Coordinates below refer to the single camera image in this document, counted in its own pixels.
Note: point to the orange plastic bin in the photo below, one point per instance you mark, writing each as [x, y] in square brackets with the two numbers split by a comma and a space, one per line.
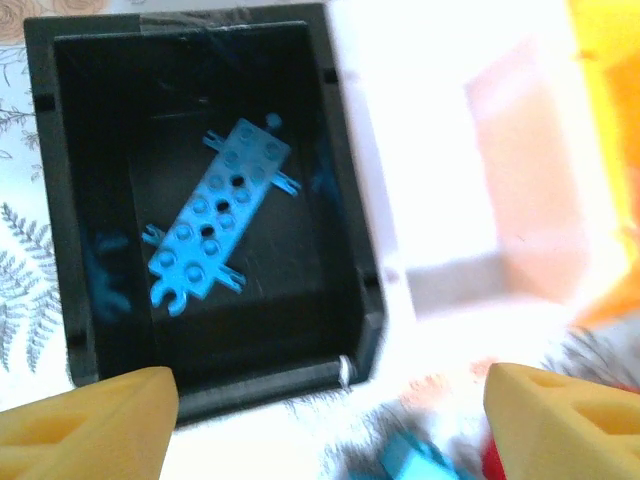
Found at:
[625, 150]

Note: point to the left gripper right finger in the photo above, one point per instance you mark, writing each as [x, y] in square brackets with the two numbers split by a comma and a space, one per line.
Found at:
[560, 435]

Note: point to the floral patterned table cover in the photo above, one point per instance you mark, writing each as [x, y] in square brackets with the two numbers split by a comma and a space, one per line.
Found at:
[20, 250]

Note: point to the blue lego brick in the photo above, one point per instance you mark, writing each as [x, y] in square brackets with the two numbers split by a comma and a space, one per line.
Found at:
[415, 460]

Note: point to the white plastic bin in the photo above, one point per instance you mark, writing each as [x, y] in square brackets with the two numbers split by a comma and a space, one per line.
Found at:
[425, 150]

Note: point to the red lego piece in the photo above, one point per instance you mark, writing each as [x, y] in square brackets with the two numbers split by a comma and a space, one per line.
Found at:
[492, 460]

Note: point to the black plastic bin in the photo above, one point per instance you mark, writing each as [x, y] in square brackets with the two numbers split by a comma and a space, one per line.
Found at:
[100, 150]

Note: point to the blue lego plate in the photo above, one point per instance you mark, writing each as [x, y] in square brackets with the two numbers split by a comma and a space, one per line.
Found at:
[210, 235]

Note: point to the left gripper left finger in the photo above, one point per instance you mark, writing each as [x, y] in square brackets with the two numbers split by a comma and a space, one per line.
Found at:
[85, 435]

